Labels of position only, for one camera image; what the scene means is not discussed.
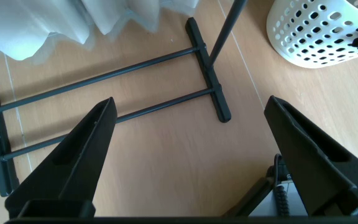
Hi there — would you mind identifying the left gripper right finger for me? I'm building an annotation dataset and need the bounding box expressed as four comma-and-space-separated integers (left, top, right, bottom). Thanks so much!
264, 95, 358, 217

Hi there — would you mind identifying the beige curtain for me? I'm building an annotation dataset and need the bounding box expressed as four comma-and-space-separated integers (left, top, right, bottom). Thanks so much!
81, 0, 200, 43
0, 0, 91, 62

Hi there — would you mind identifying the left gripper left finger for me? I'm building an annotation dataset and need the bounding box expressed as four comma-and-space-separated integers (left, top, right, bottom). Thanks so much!
4, 96, 119, 218

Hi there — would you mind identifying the black clothes rack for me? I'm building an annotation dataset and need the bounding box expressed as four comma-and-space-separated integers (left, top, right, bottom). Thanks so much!
0, 0, 249, 197

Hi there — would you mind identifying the white laundry basket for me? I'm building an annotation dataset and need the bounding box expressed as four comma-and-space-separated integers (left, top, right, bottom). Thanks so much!
265, 0, 358, 69

